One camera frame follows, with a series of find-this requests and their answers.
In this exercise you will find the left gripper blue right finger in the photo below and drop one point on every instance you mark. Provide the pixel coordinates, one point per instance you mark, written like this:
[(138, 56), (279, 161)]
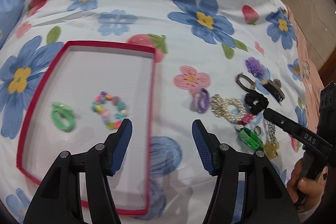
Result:
[(207, 147)]

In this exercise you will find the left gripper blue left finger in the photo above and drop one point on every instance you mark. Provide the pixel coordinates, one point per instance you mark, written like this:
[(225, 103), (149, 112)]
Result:
[(118, 146)]

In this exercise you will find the black scrunchie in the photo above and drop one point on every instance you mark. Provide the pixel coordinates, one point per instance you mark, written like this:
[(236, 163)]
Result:
[(256, 101)]

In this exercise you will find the gold bangle watch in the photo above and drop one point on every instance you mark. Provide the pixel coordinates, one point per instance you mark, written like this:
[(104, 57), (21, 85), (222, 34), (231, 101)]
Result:
[(245, 83)]

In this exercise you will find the person's right hand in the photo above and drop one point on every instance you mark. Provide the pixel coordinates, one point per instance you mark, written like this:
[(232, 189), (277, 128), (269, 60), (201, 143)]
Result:
[(311, 188)]

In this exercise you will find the pearl scrunchie with bow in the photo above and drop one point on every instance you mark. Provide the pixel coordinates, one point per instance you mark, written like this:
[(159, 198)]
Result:
[(231, 109)]

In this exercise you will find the yellow transparent hair clip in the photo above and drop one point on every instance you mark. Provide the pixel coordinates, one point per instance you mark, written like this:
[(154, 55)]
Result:
[(271, 149)]

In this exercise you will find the pink small hair clip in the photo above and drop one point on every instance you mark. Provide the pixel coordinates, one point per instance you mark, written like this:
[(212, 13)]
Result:
[(246, 119)]

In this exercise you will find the red shallow box tray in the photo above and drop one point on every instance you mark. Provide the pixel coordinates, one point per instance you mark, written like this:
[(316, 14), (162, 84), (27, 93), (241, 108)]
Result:
[(60, 115)]

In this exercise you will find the black claw hair clip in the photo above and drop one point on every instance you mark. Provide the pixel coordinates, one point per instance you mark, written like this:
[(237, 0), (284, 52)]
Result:
[(274, 88)]

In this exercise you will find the purple flower hair clip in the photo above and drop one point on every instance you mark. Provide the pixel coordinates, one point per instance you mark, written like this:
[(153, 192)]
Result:
[(255, 68)]

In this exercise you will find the floral white bed sheet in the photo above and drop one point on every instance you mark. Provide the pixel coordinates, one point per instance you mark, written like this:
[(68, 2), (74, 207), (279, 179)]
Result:
[(200, 48)]

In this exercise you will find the light blue floral pillow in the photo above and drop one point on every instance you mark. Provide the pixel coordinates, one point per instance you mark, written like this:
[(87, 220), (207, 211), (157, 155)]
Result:
[(10, 13)]

